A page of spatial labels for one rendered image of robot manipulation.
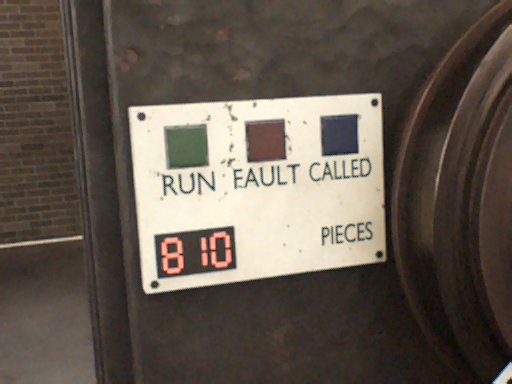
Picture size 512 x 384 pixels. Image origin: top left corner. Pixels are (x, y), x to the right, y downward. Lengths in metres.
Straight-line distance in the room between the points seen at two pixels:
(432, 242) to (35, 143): 6.12
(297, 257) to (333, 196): 0.07
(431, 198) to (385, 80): 0.19
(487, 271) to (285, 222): 0.20
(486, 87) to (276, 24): 0.22
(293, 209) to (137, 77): 0.20
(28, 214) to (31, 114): 0.96
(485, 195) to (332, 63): 0.22
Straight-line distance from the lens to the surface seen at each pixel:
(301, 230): 0.68
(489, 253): 0.60
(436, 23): 0.76
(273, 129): 0.65
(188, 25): 0.66
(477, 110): 0.60
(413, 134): 0.64
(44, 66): 6.60
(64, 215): 6.66
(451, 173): 0.59
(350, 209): 0.69
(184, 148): 0.63
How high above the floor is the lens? 1.24
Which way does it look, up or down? 8 degrees down
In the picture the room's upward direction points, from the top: 3 degrees counter-clockwise
